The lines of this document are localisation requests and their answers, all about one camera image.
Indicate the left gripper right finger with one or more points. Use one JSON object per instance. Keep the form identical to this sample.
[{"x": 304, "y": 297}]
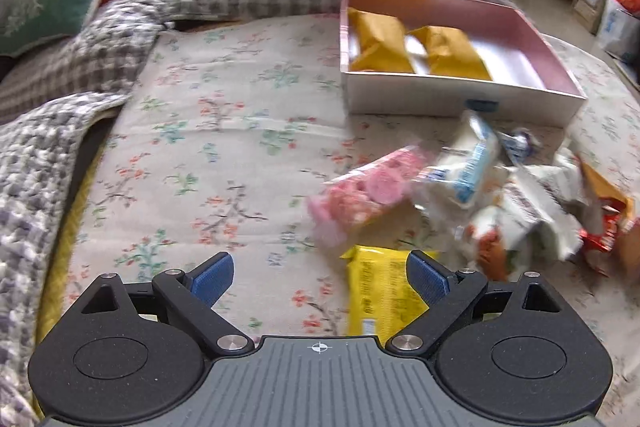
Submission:
[{"x": 450, "y": 298}]

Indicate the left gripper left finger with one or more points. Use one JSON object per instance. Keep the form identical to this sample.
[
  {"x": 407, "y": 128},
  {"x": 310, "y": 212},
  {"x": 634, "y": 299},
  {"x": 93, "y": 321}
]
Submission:
[{"x": 188, "y": 298}]

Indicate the bright yellow snack packet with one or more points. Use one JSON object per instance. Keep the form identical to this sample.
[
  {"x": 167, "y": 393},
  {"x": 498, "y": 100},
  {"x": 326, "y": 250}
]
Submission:
[{"x": 381, "y": 300}]

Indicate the white walnut snack packet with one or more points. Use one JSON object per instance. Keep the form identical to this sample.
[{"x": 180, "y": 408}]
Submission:
[{"x": 521, "y": 225}]

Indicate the white blue snack packet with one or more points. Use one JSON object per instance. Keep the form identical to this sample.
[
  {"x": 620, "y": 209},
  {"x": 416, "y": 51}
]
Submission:
[{"x": 461, "y": 169}]

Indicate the pink snack packet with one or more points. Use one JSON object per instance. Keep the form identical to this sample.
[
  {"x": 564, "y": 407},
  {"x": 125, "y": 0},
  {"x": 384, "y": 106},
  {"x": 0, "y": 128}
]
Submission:
[{"x": 348, "y": 203}]

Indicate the small blue white candy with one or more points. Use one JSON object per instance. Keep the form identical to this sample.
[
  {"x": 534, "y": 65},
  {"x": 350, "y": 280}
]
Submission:
[{"x": 518, "y": 145}]

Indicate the gold snack bar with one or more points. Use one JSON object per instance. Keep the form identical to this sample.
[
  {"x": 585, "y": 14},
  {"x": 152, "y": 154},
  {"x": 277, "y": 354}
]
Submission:
[{"x": 606, "y": 200}]

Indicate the red snack packet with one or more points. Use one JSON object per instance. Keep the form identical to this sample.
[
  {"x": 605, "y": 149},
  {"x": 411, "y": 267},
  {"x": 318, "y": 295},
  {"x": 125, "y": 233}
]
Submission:
[{"x": 616, "y": 248}]

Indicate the floral tablecloth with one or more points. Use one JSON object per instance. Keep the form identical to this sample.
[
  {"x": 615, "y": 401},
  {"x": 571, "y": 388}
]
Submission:
[{"x": 227, "y": 133}]

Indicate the grey checked blanket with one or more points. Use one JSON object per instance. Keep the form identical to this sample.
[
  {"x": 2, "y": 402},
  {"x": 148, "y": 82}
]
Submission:
[{"x": 47, "y": 103}]

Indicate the white pink-lined cardboard box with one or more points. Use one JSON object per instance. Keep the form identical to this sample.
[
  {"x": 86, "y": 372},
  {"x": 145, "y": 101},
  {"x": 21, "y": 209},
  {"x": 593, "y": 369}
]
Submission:
[{"x": 529, "y": 82}]

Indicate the white blue plastic bag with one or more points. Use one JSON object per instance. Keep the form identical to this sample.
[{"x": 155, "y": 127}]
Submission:
[{"x": 618, "y": 34}]

